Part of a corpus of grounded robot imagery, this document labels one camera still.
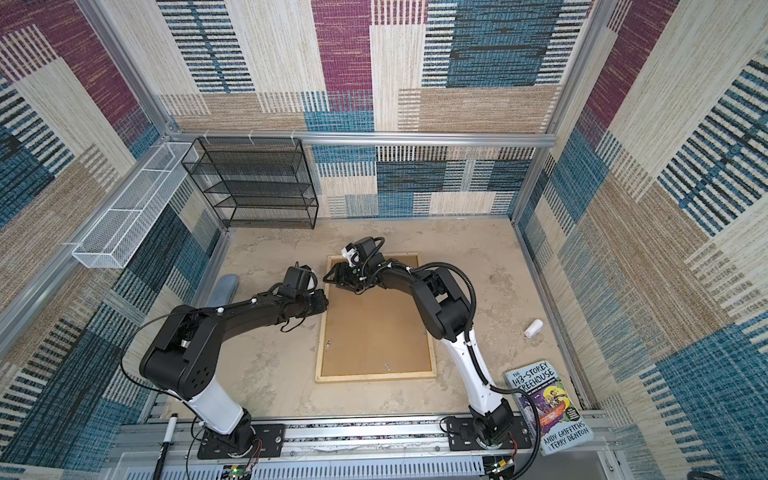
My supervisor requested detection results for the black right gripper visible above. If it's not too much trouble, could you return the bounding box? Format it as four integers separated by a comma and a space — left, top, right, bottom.
323, 261, 370, 291

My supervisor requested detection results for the light wooden picture frame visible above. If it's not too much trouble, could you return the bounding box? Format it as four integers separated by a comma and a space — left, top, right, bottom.
314, 252, 438, 384

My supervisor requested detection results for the brown frame backing board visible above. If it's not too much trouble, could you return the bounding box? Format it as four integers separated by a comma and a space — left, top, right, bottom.
320, 256, 433, 377

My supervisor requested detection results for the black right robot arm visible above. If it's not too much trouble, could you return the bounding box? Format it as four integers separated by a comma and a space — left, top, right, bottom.
323, 237, 514, 449

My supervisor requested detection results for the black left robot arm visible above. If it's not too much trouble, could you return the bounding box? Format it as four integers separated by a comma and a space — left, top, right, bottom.
139, 265, 328, 460

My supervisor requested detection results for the blue grey glasses case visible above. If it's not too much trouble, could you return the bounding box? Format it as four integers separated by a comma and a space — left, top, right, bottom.
207, 274, 239, 308

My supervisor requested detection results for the small white cylinder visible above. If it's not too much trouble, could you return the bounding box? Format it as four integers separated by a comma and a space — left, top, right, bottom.
524, 319, 544, 339

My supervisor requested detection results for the colourful treehouse book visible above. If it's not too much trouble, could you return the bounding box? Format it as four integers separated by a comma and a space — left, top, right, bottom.
505, 361, 595, 456

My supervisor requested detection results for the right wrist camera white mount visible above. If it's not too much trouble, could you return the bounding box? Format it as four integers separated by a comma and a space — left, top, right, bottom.
341, 243, 364, 268

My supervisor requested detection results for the black corrugated cable conduit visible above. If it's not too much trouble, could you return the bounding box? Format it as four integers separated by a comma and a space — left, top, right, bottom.
413, 261, 478, 343

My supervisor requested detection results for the black wire mesh shelf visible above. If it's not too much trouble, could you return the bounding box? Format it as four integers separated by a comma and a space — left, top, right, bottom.
181, 137, 319, 229

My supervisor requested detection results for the white wire mesh basket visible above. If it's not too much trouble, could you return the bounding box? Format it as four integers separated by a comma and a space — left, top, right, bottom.
72, 142, 191, 269

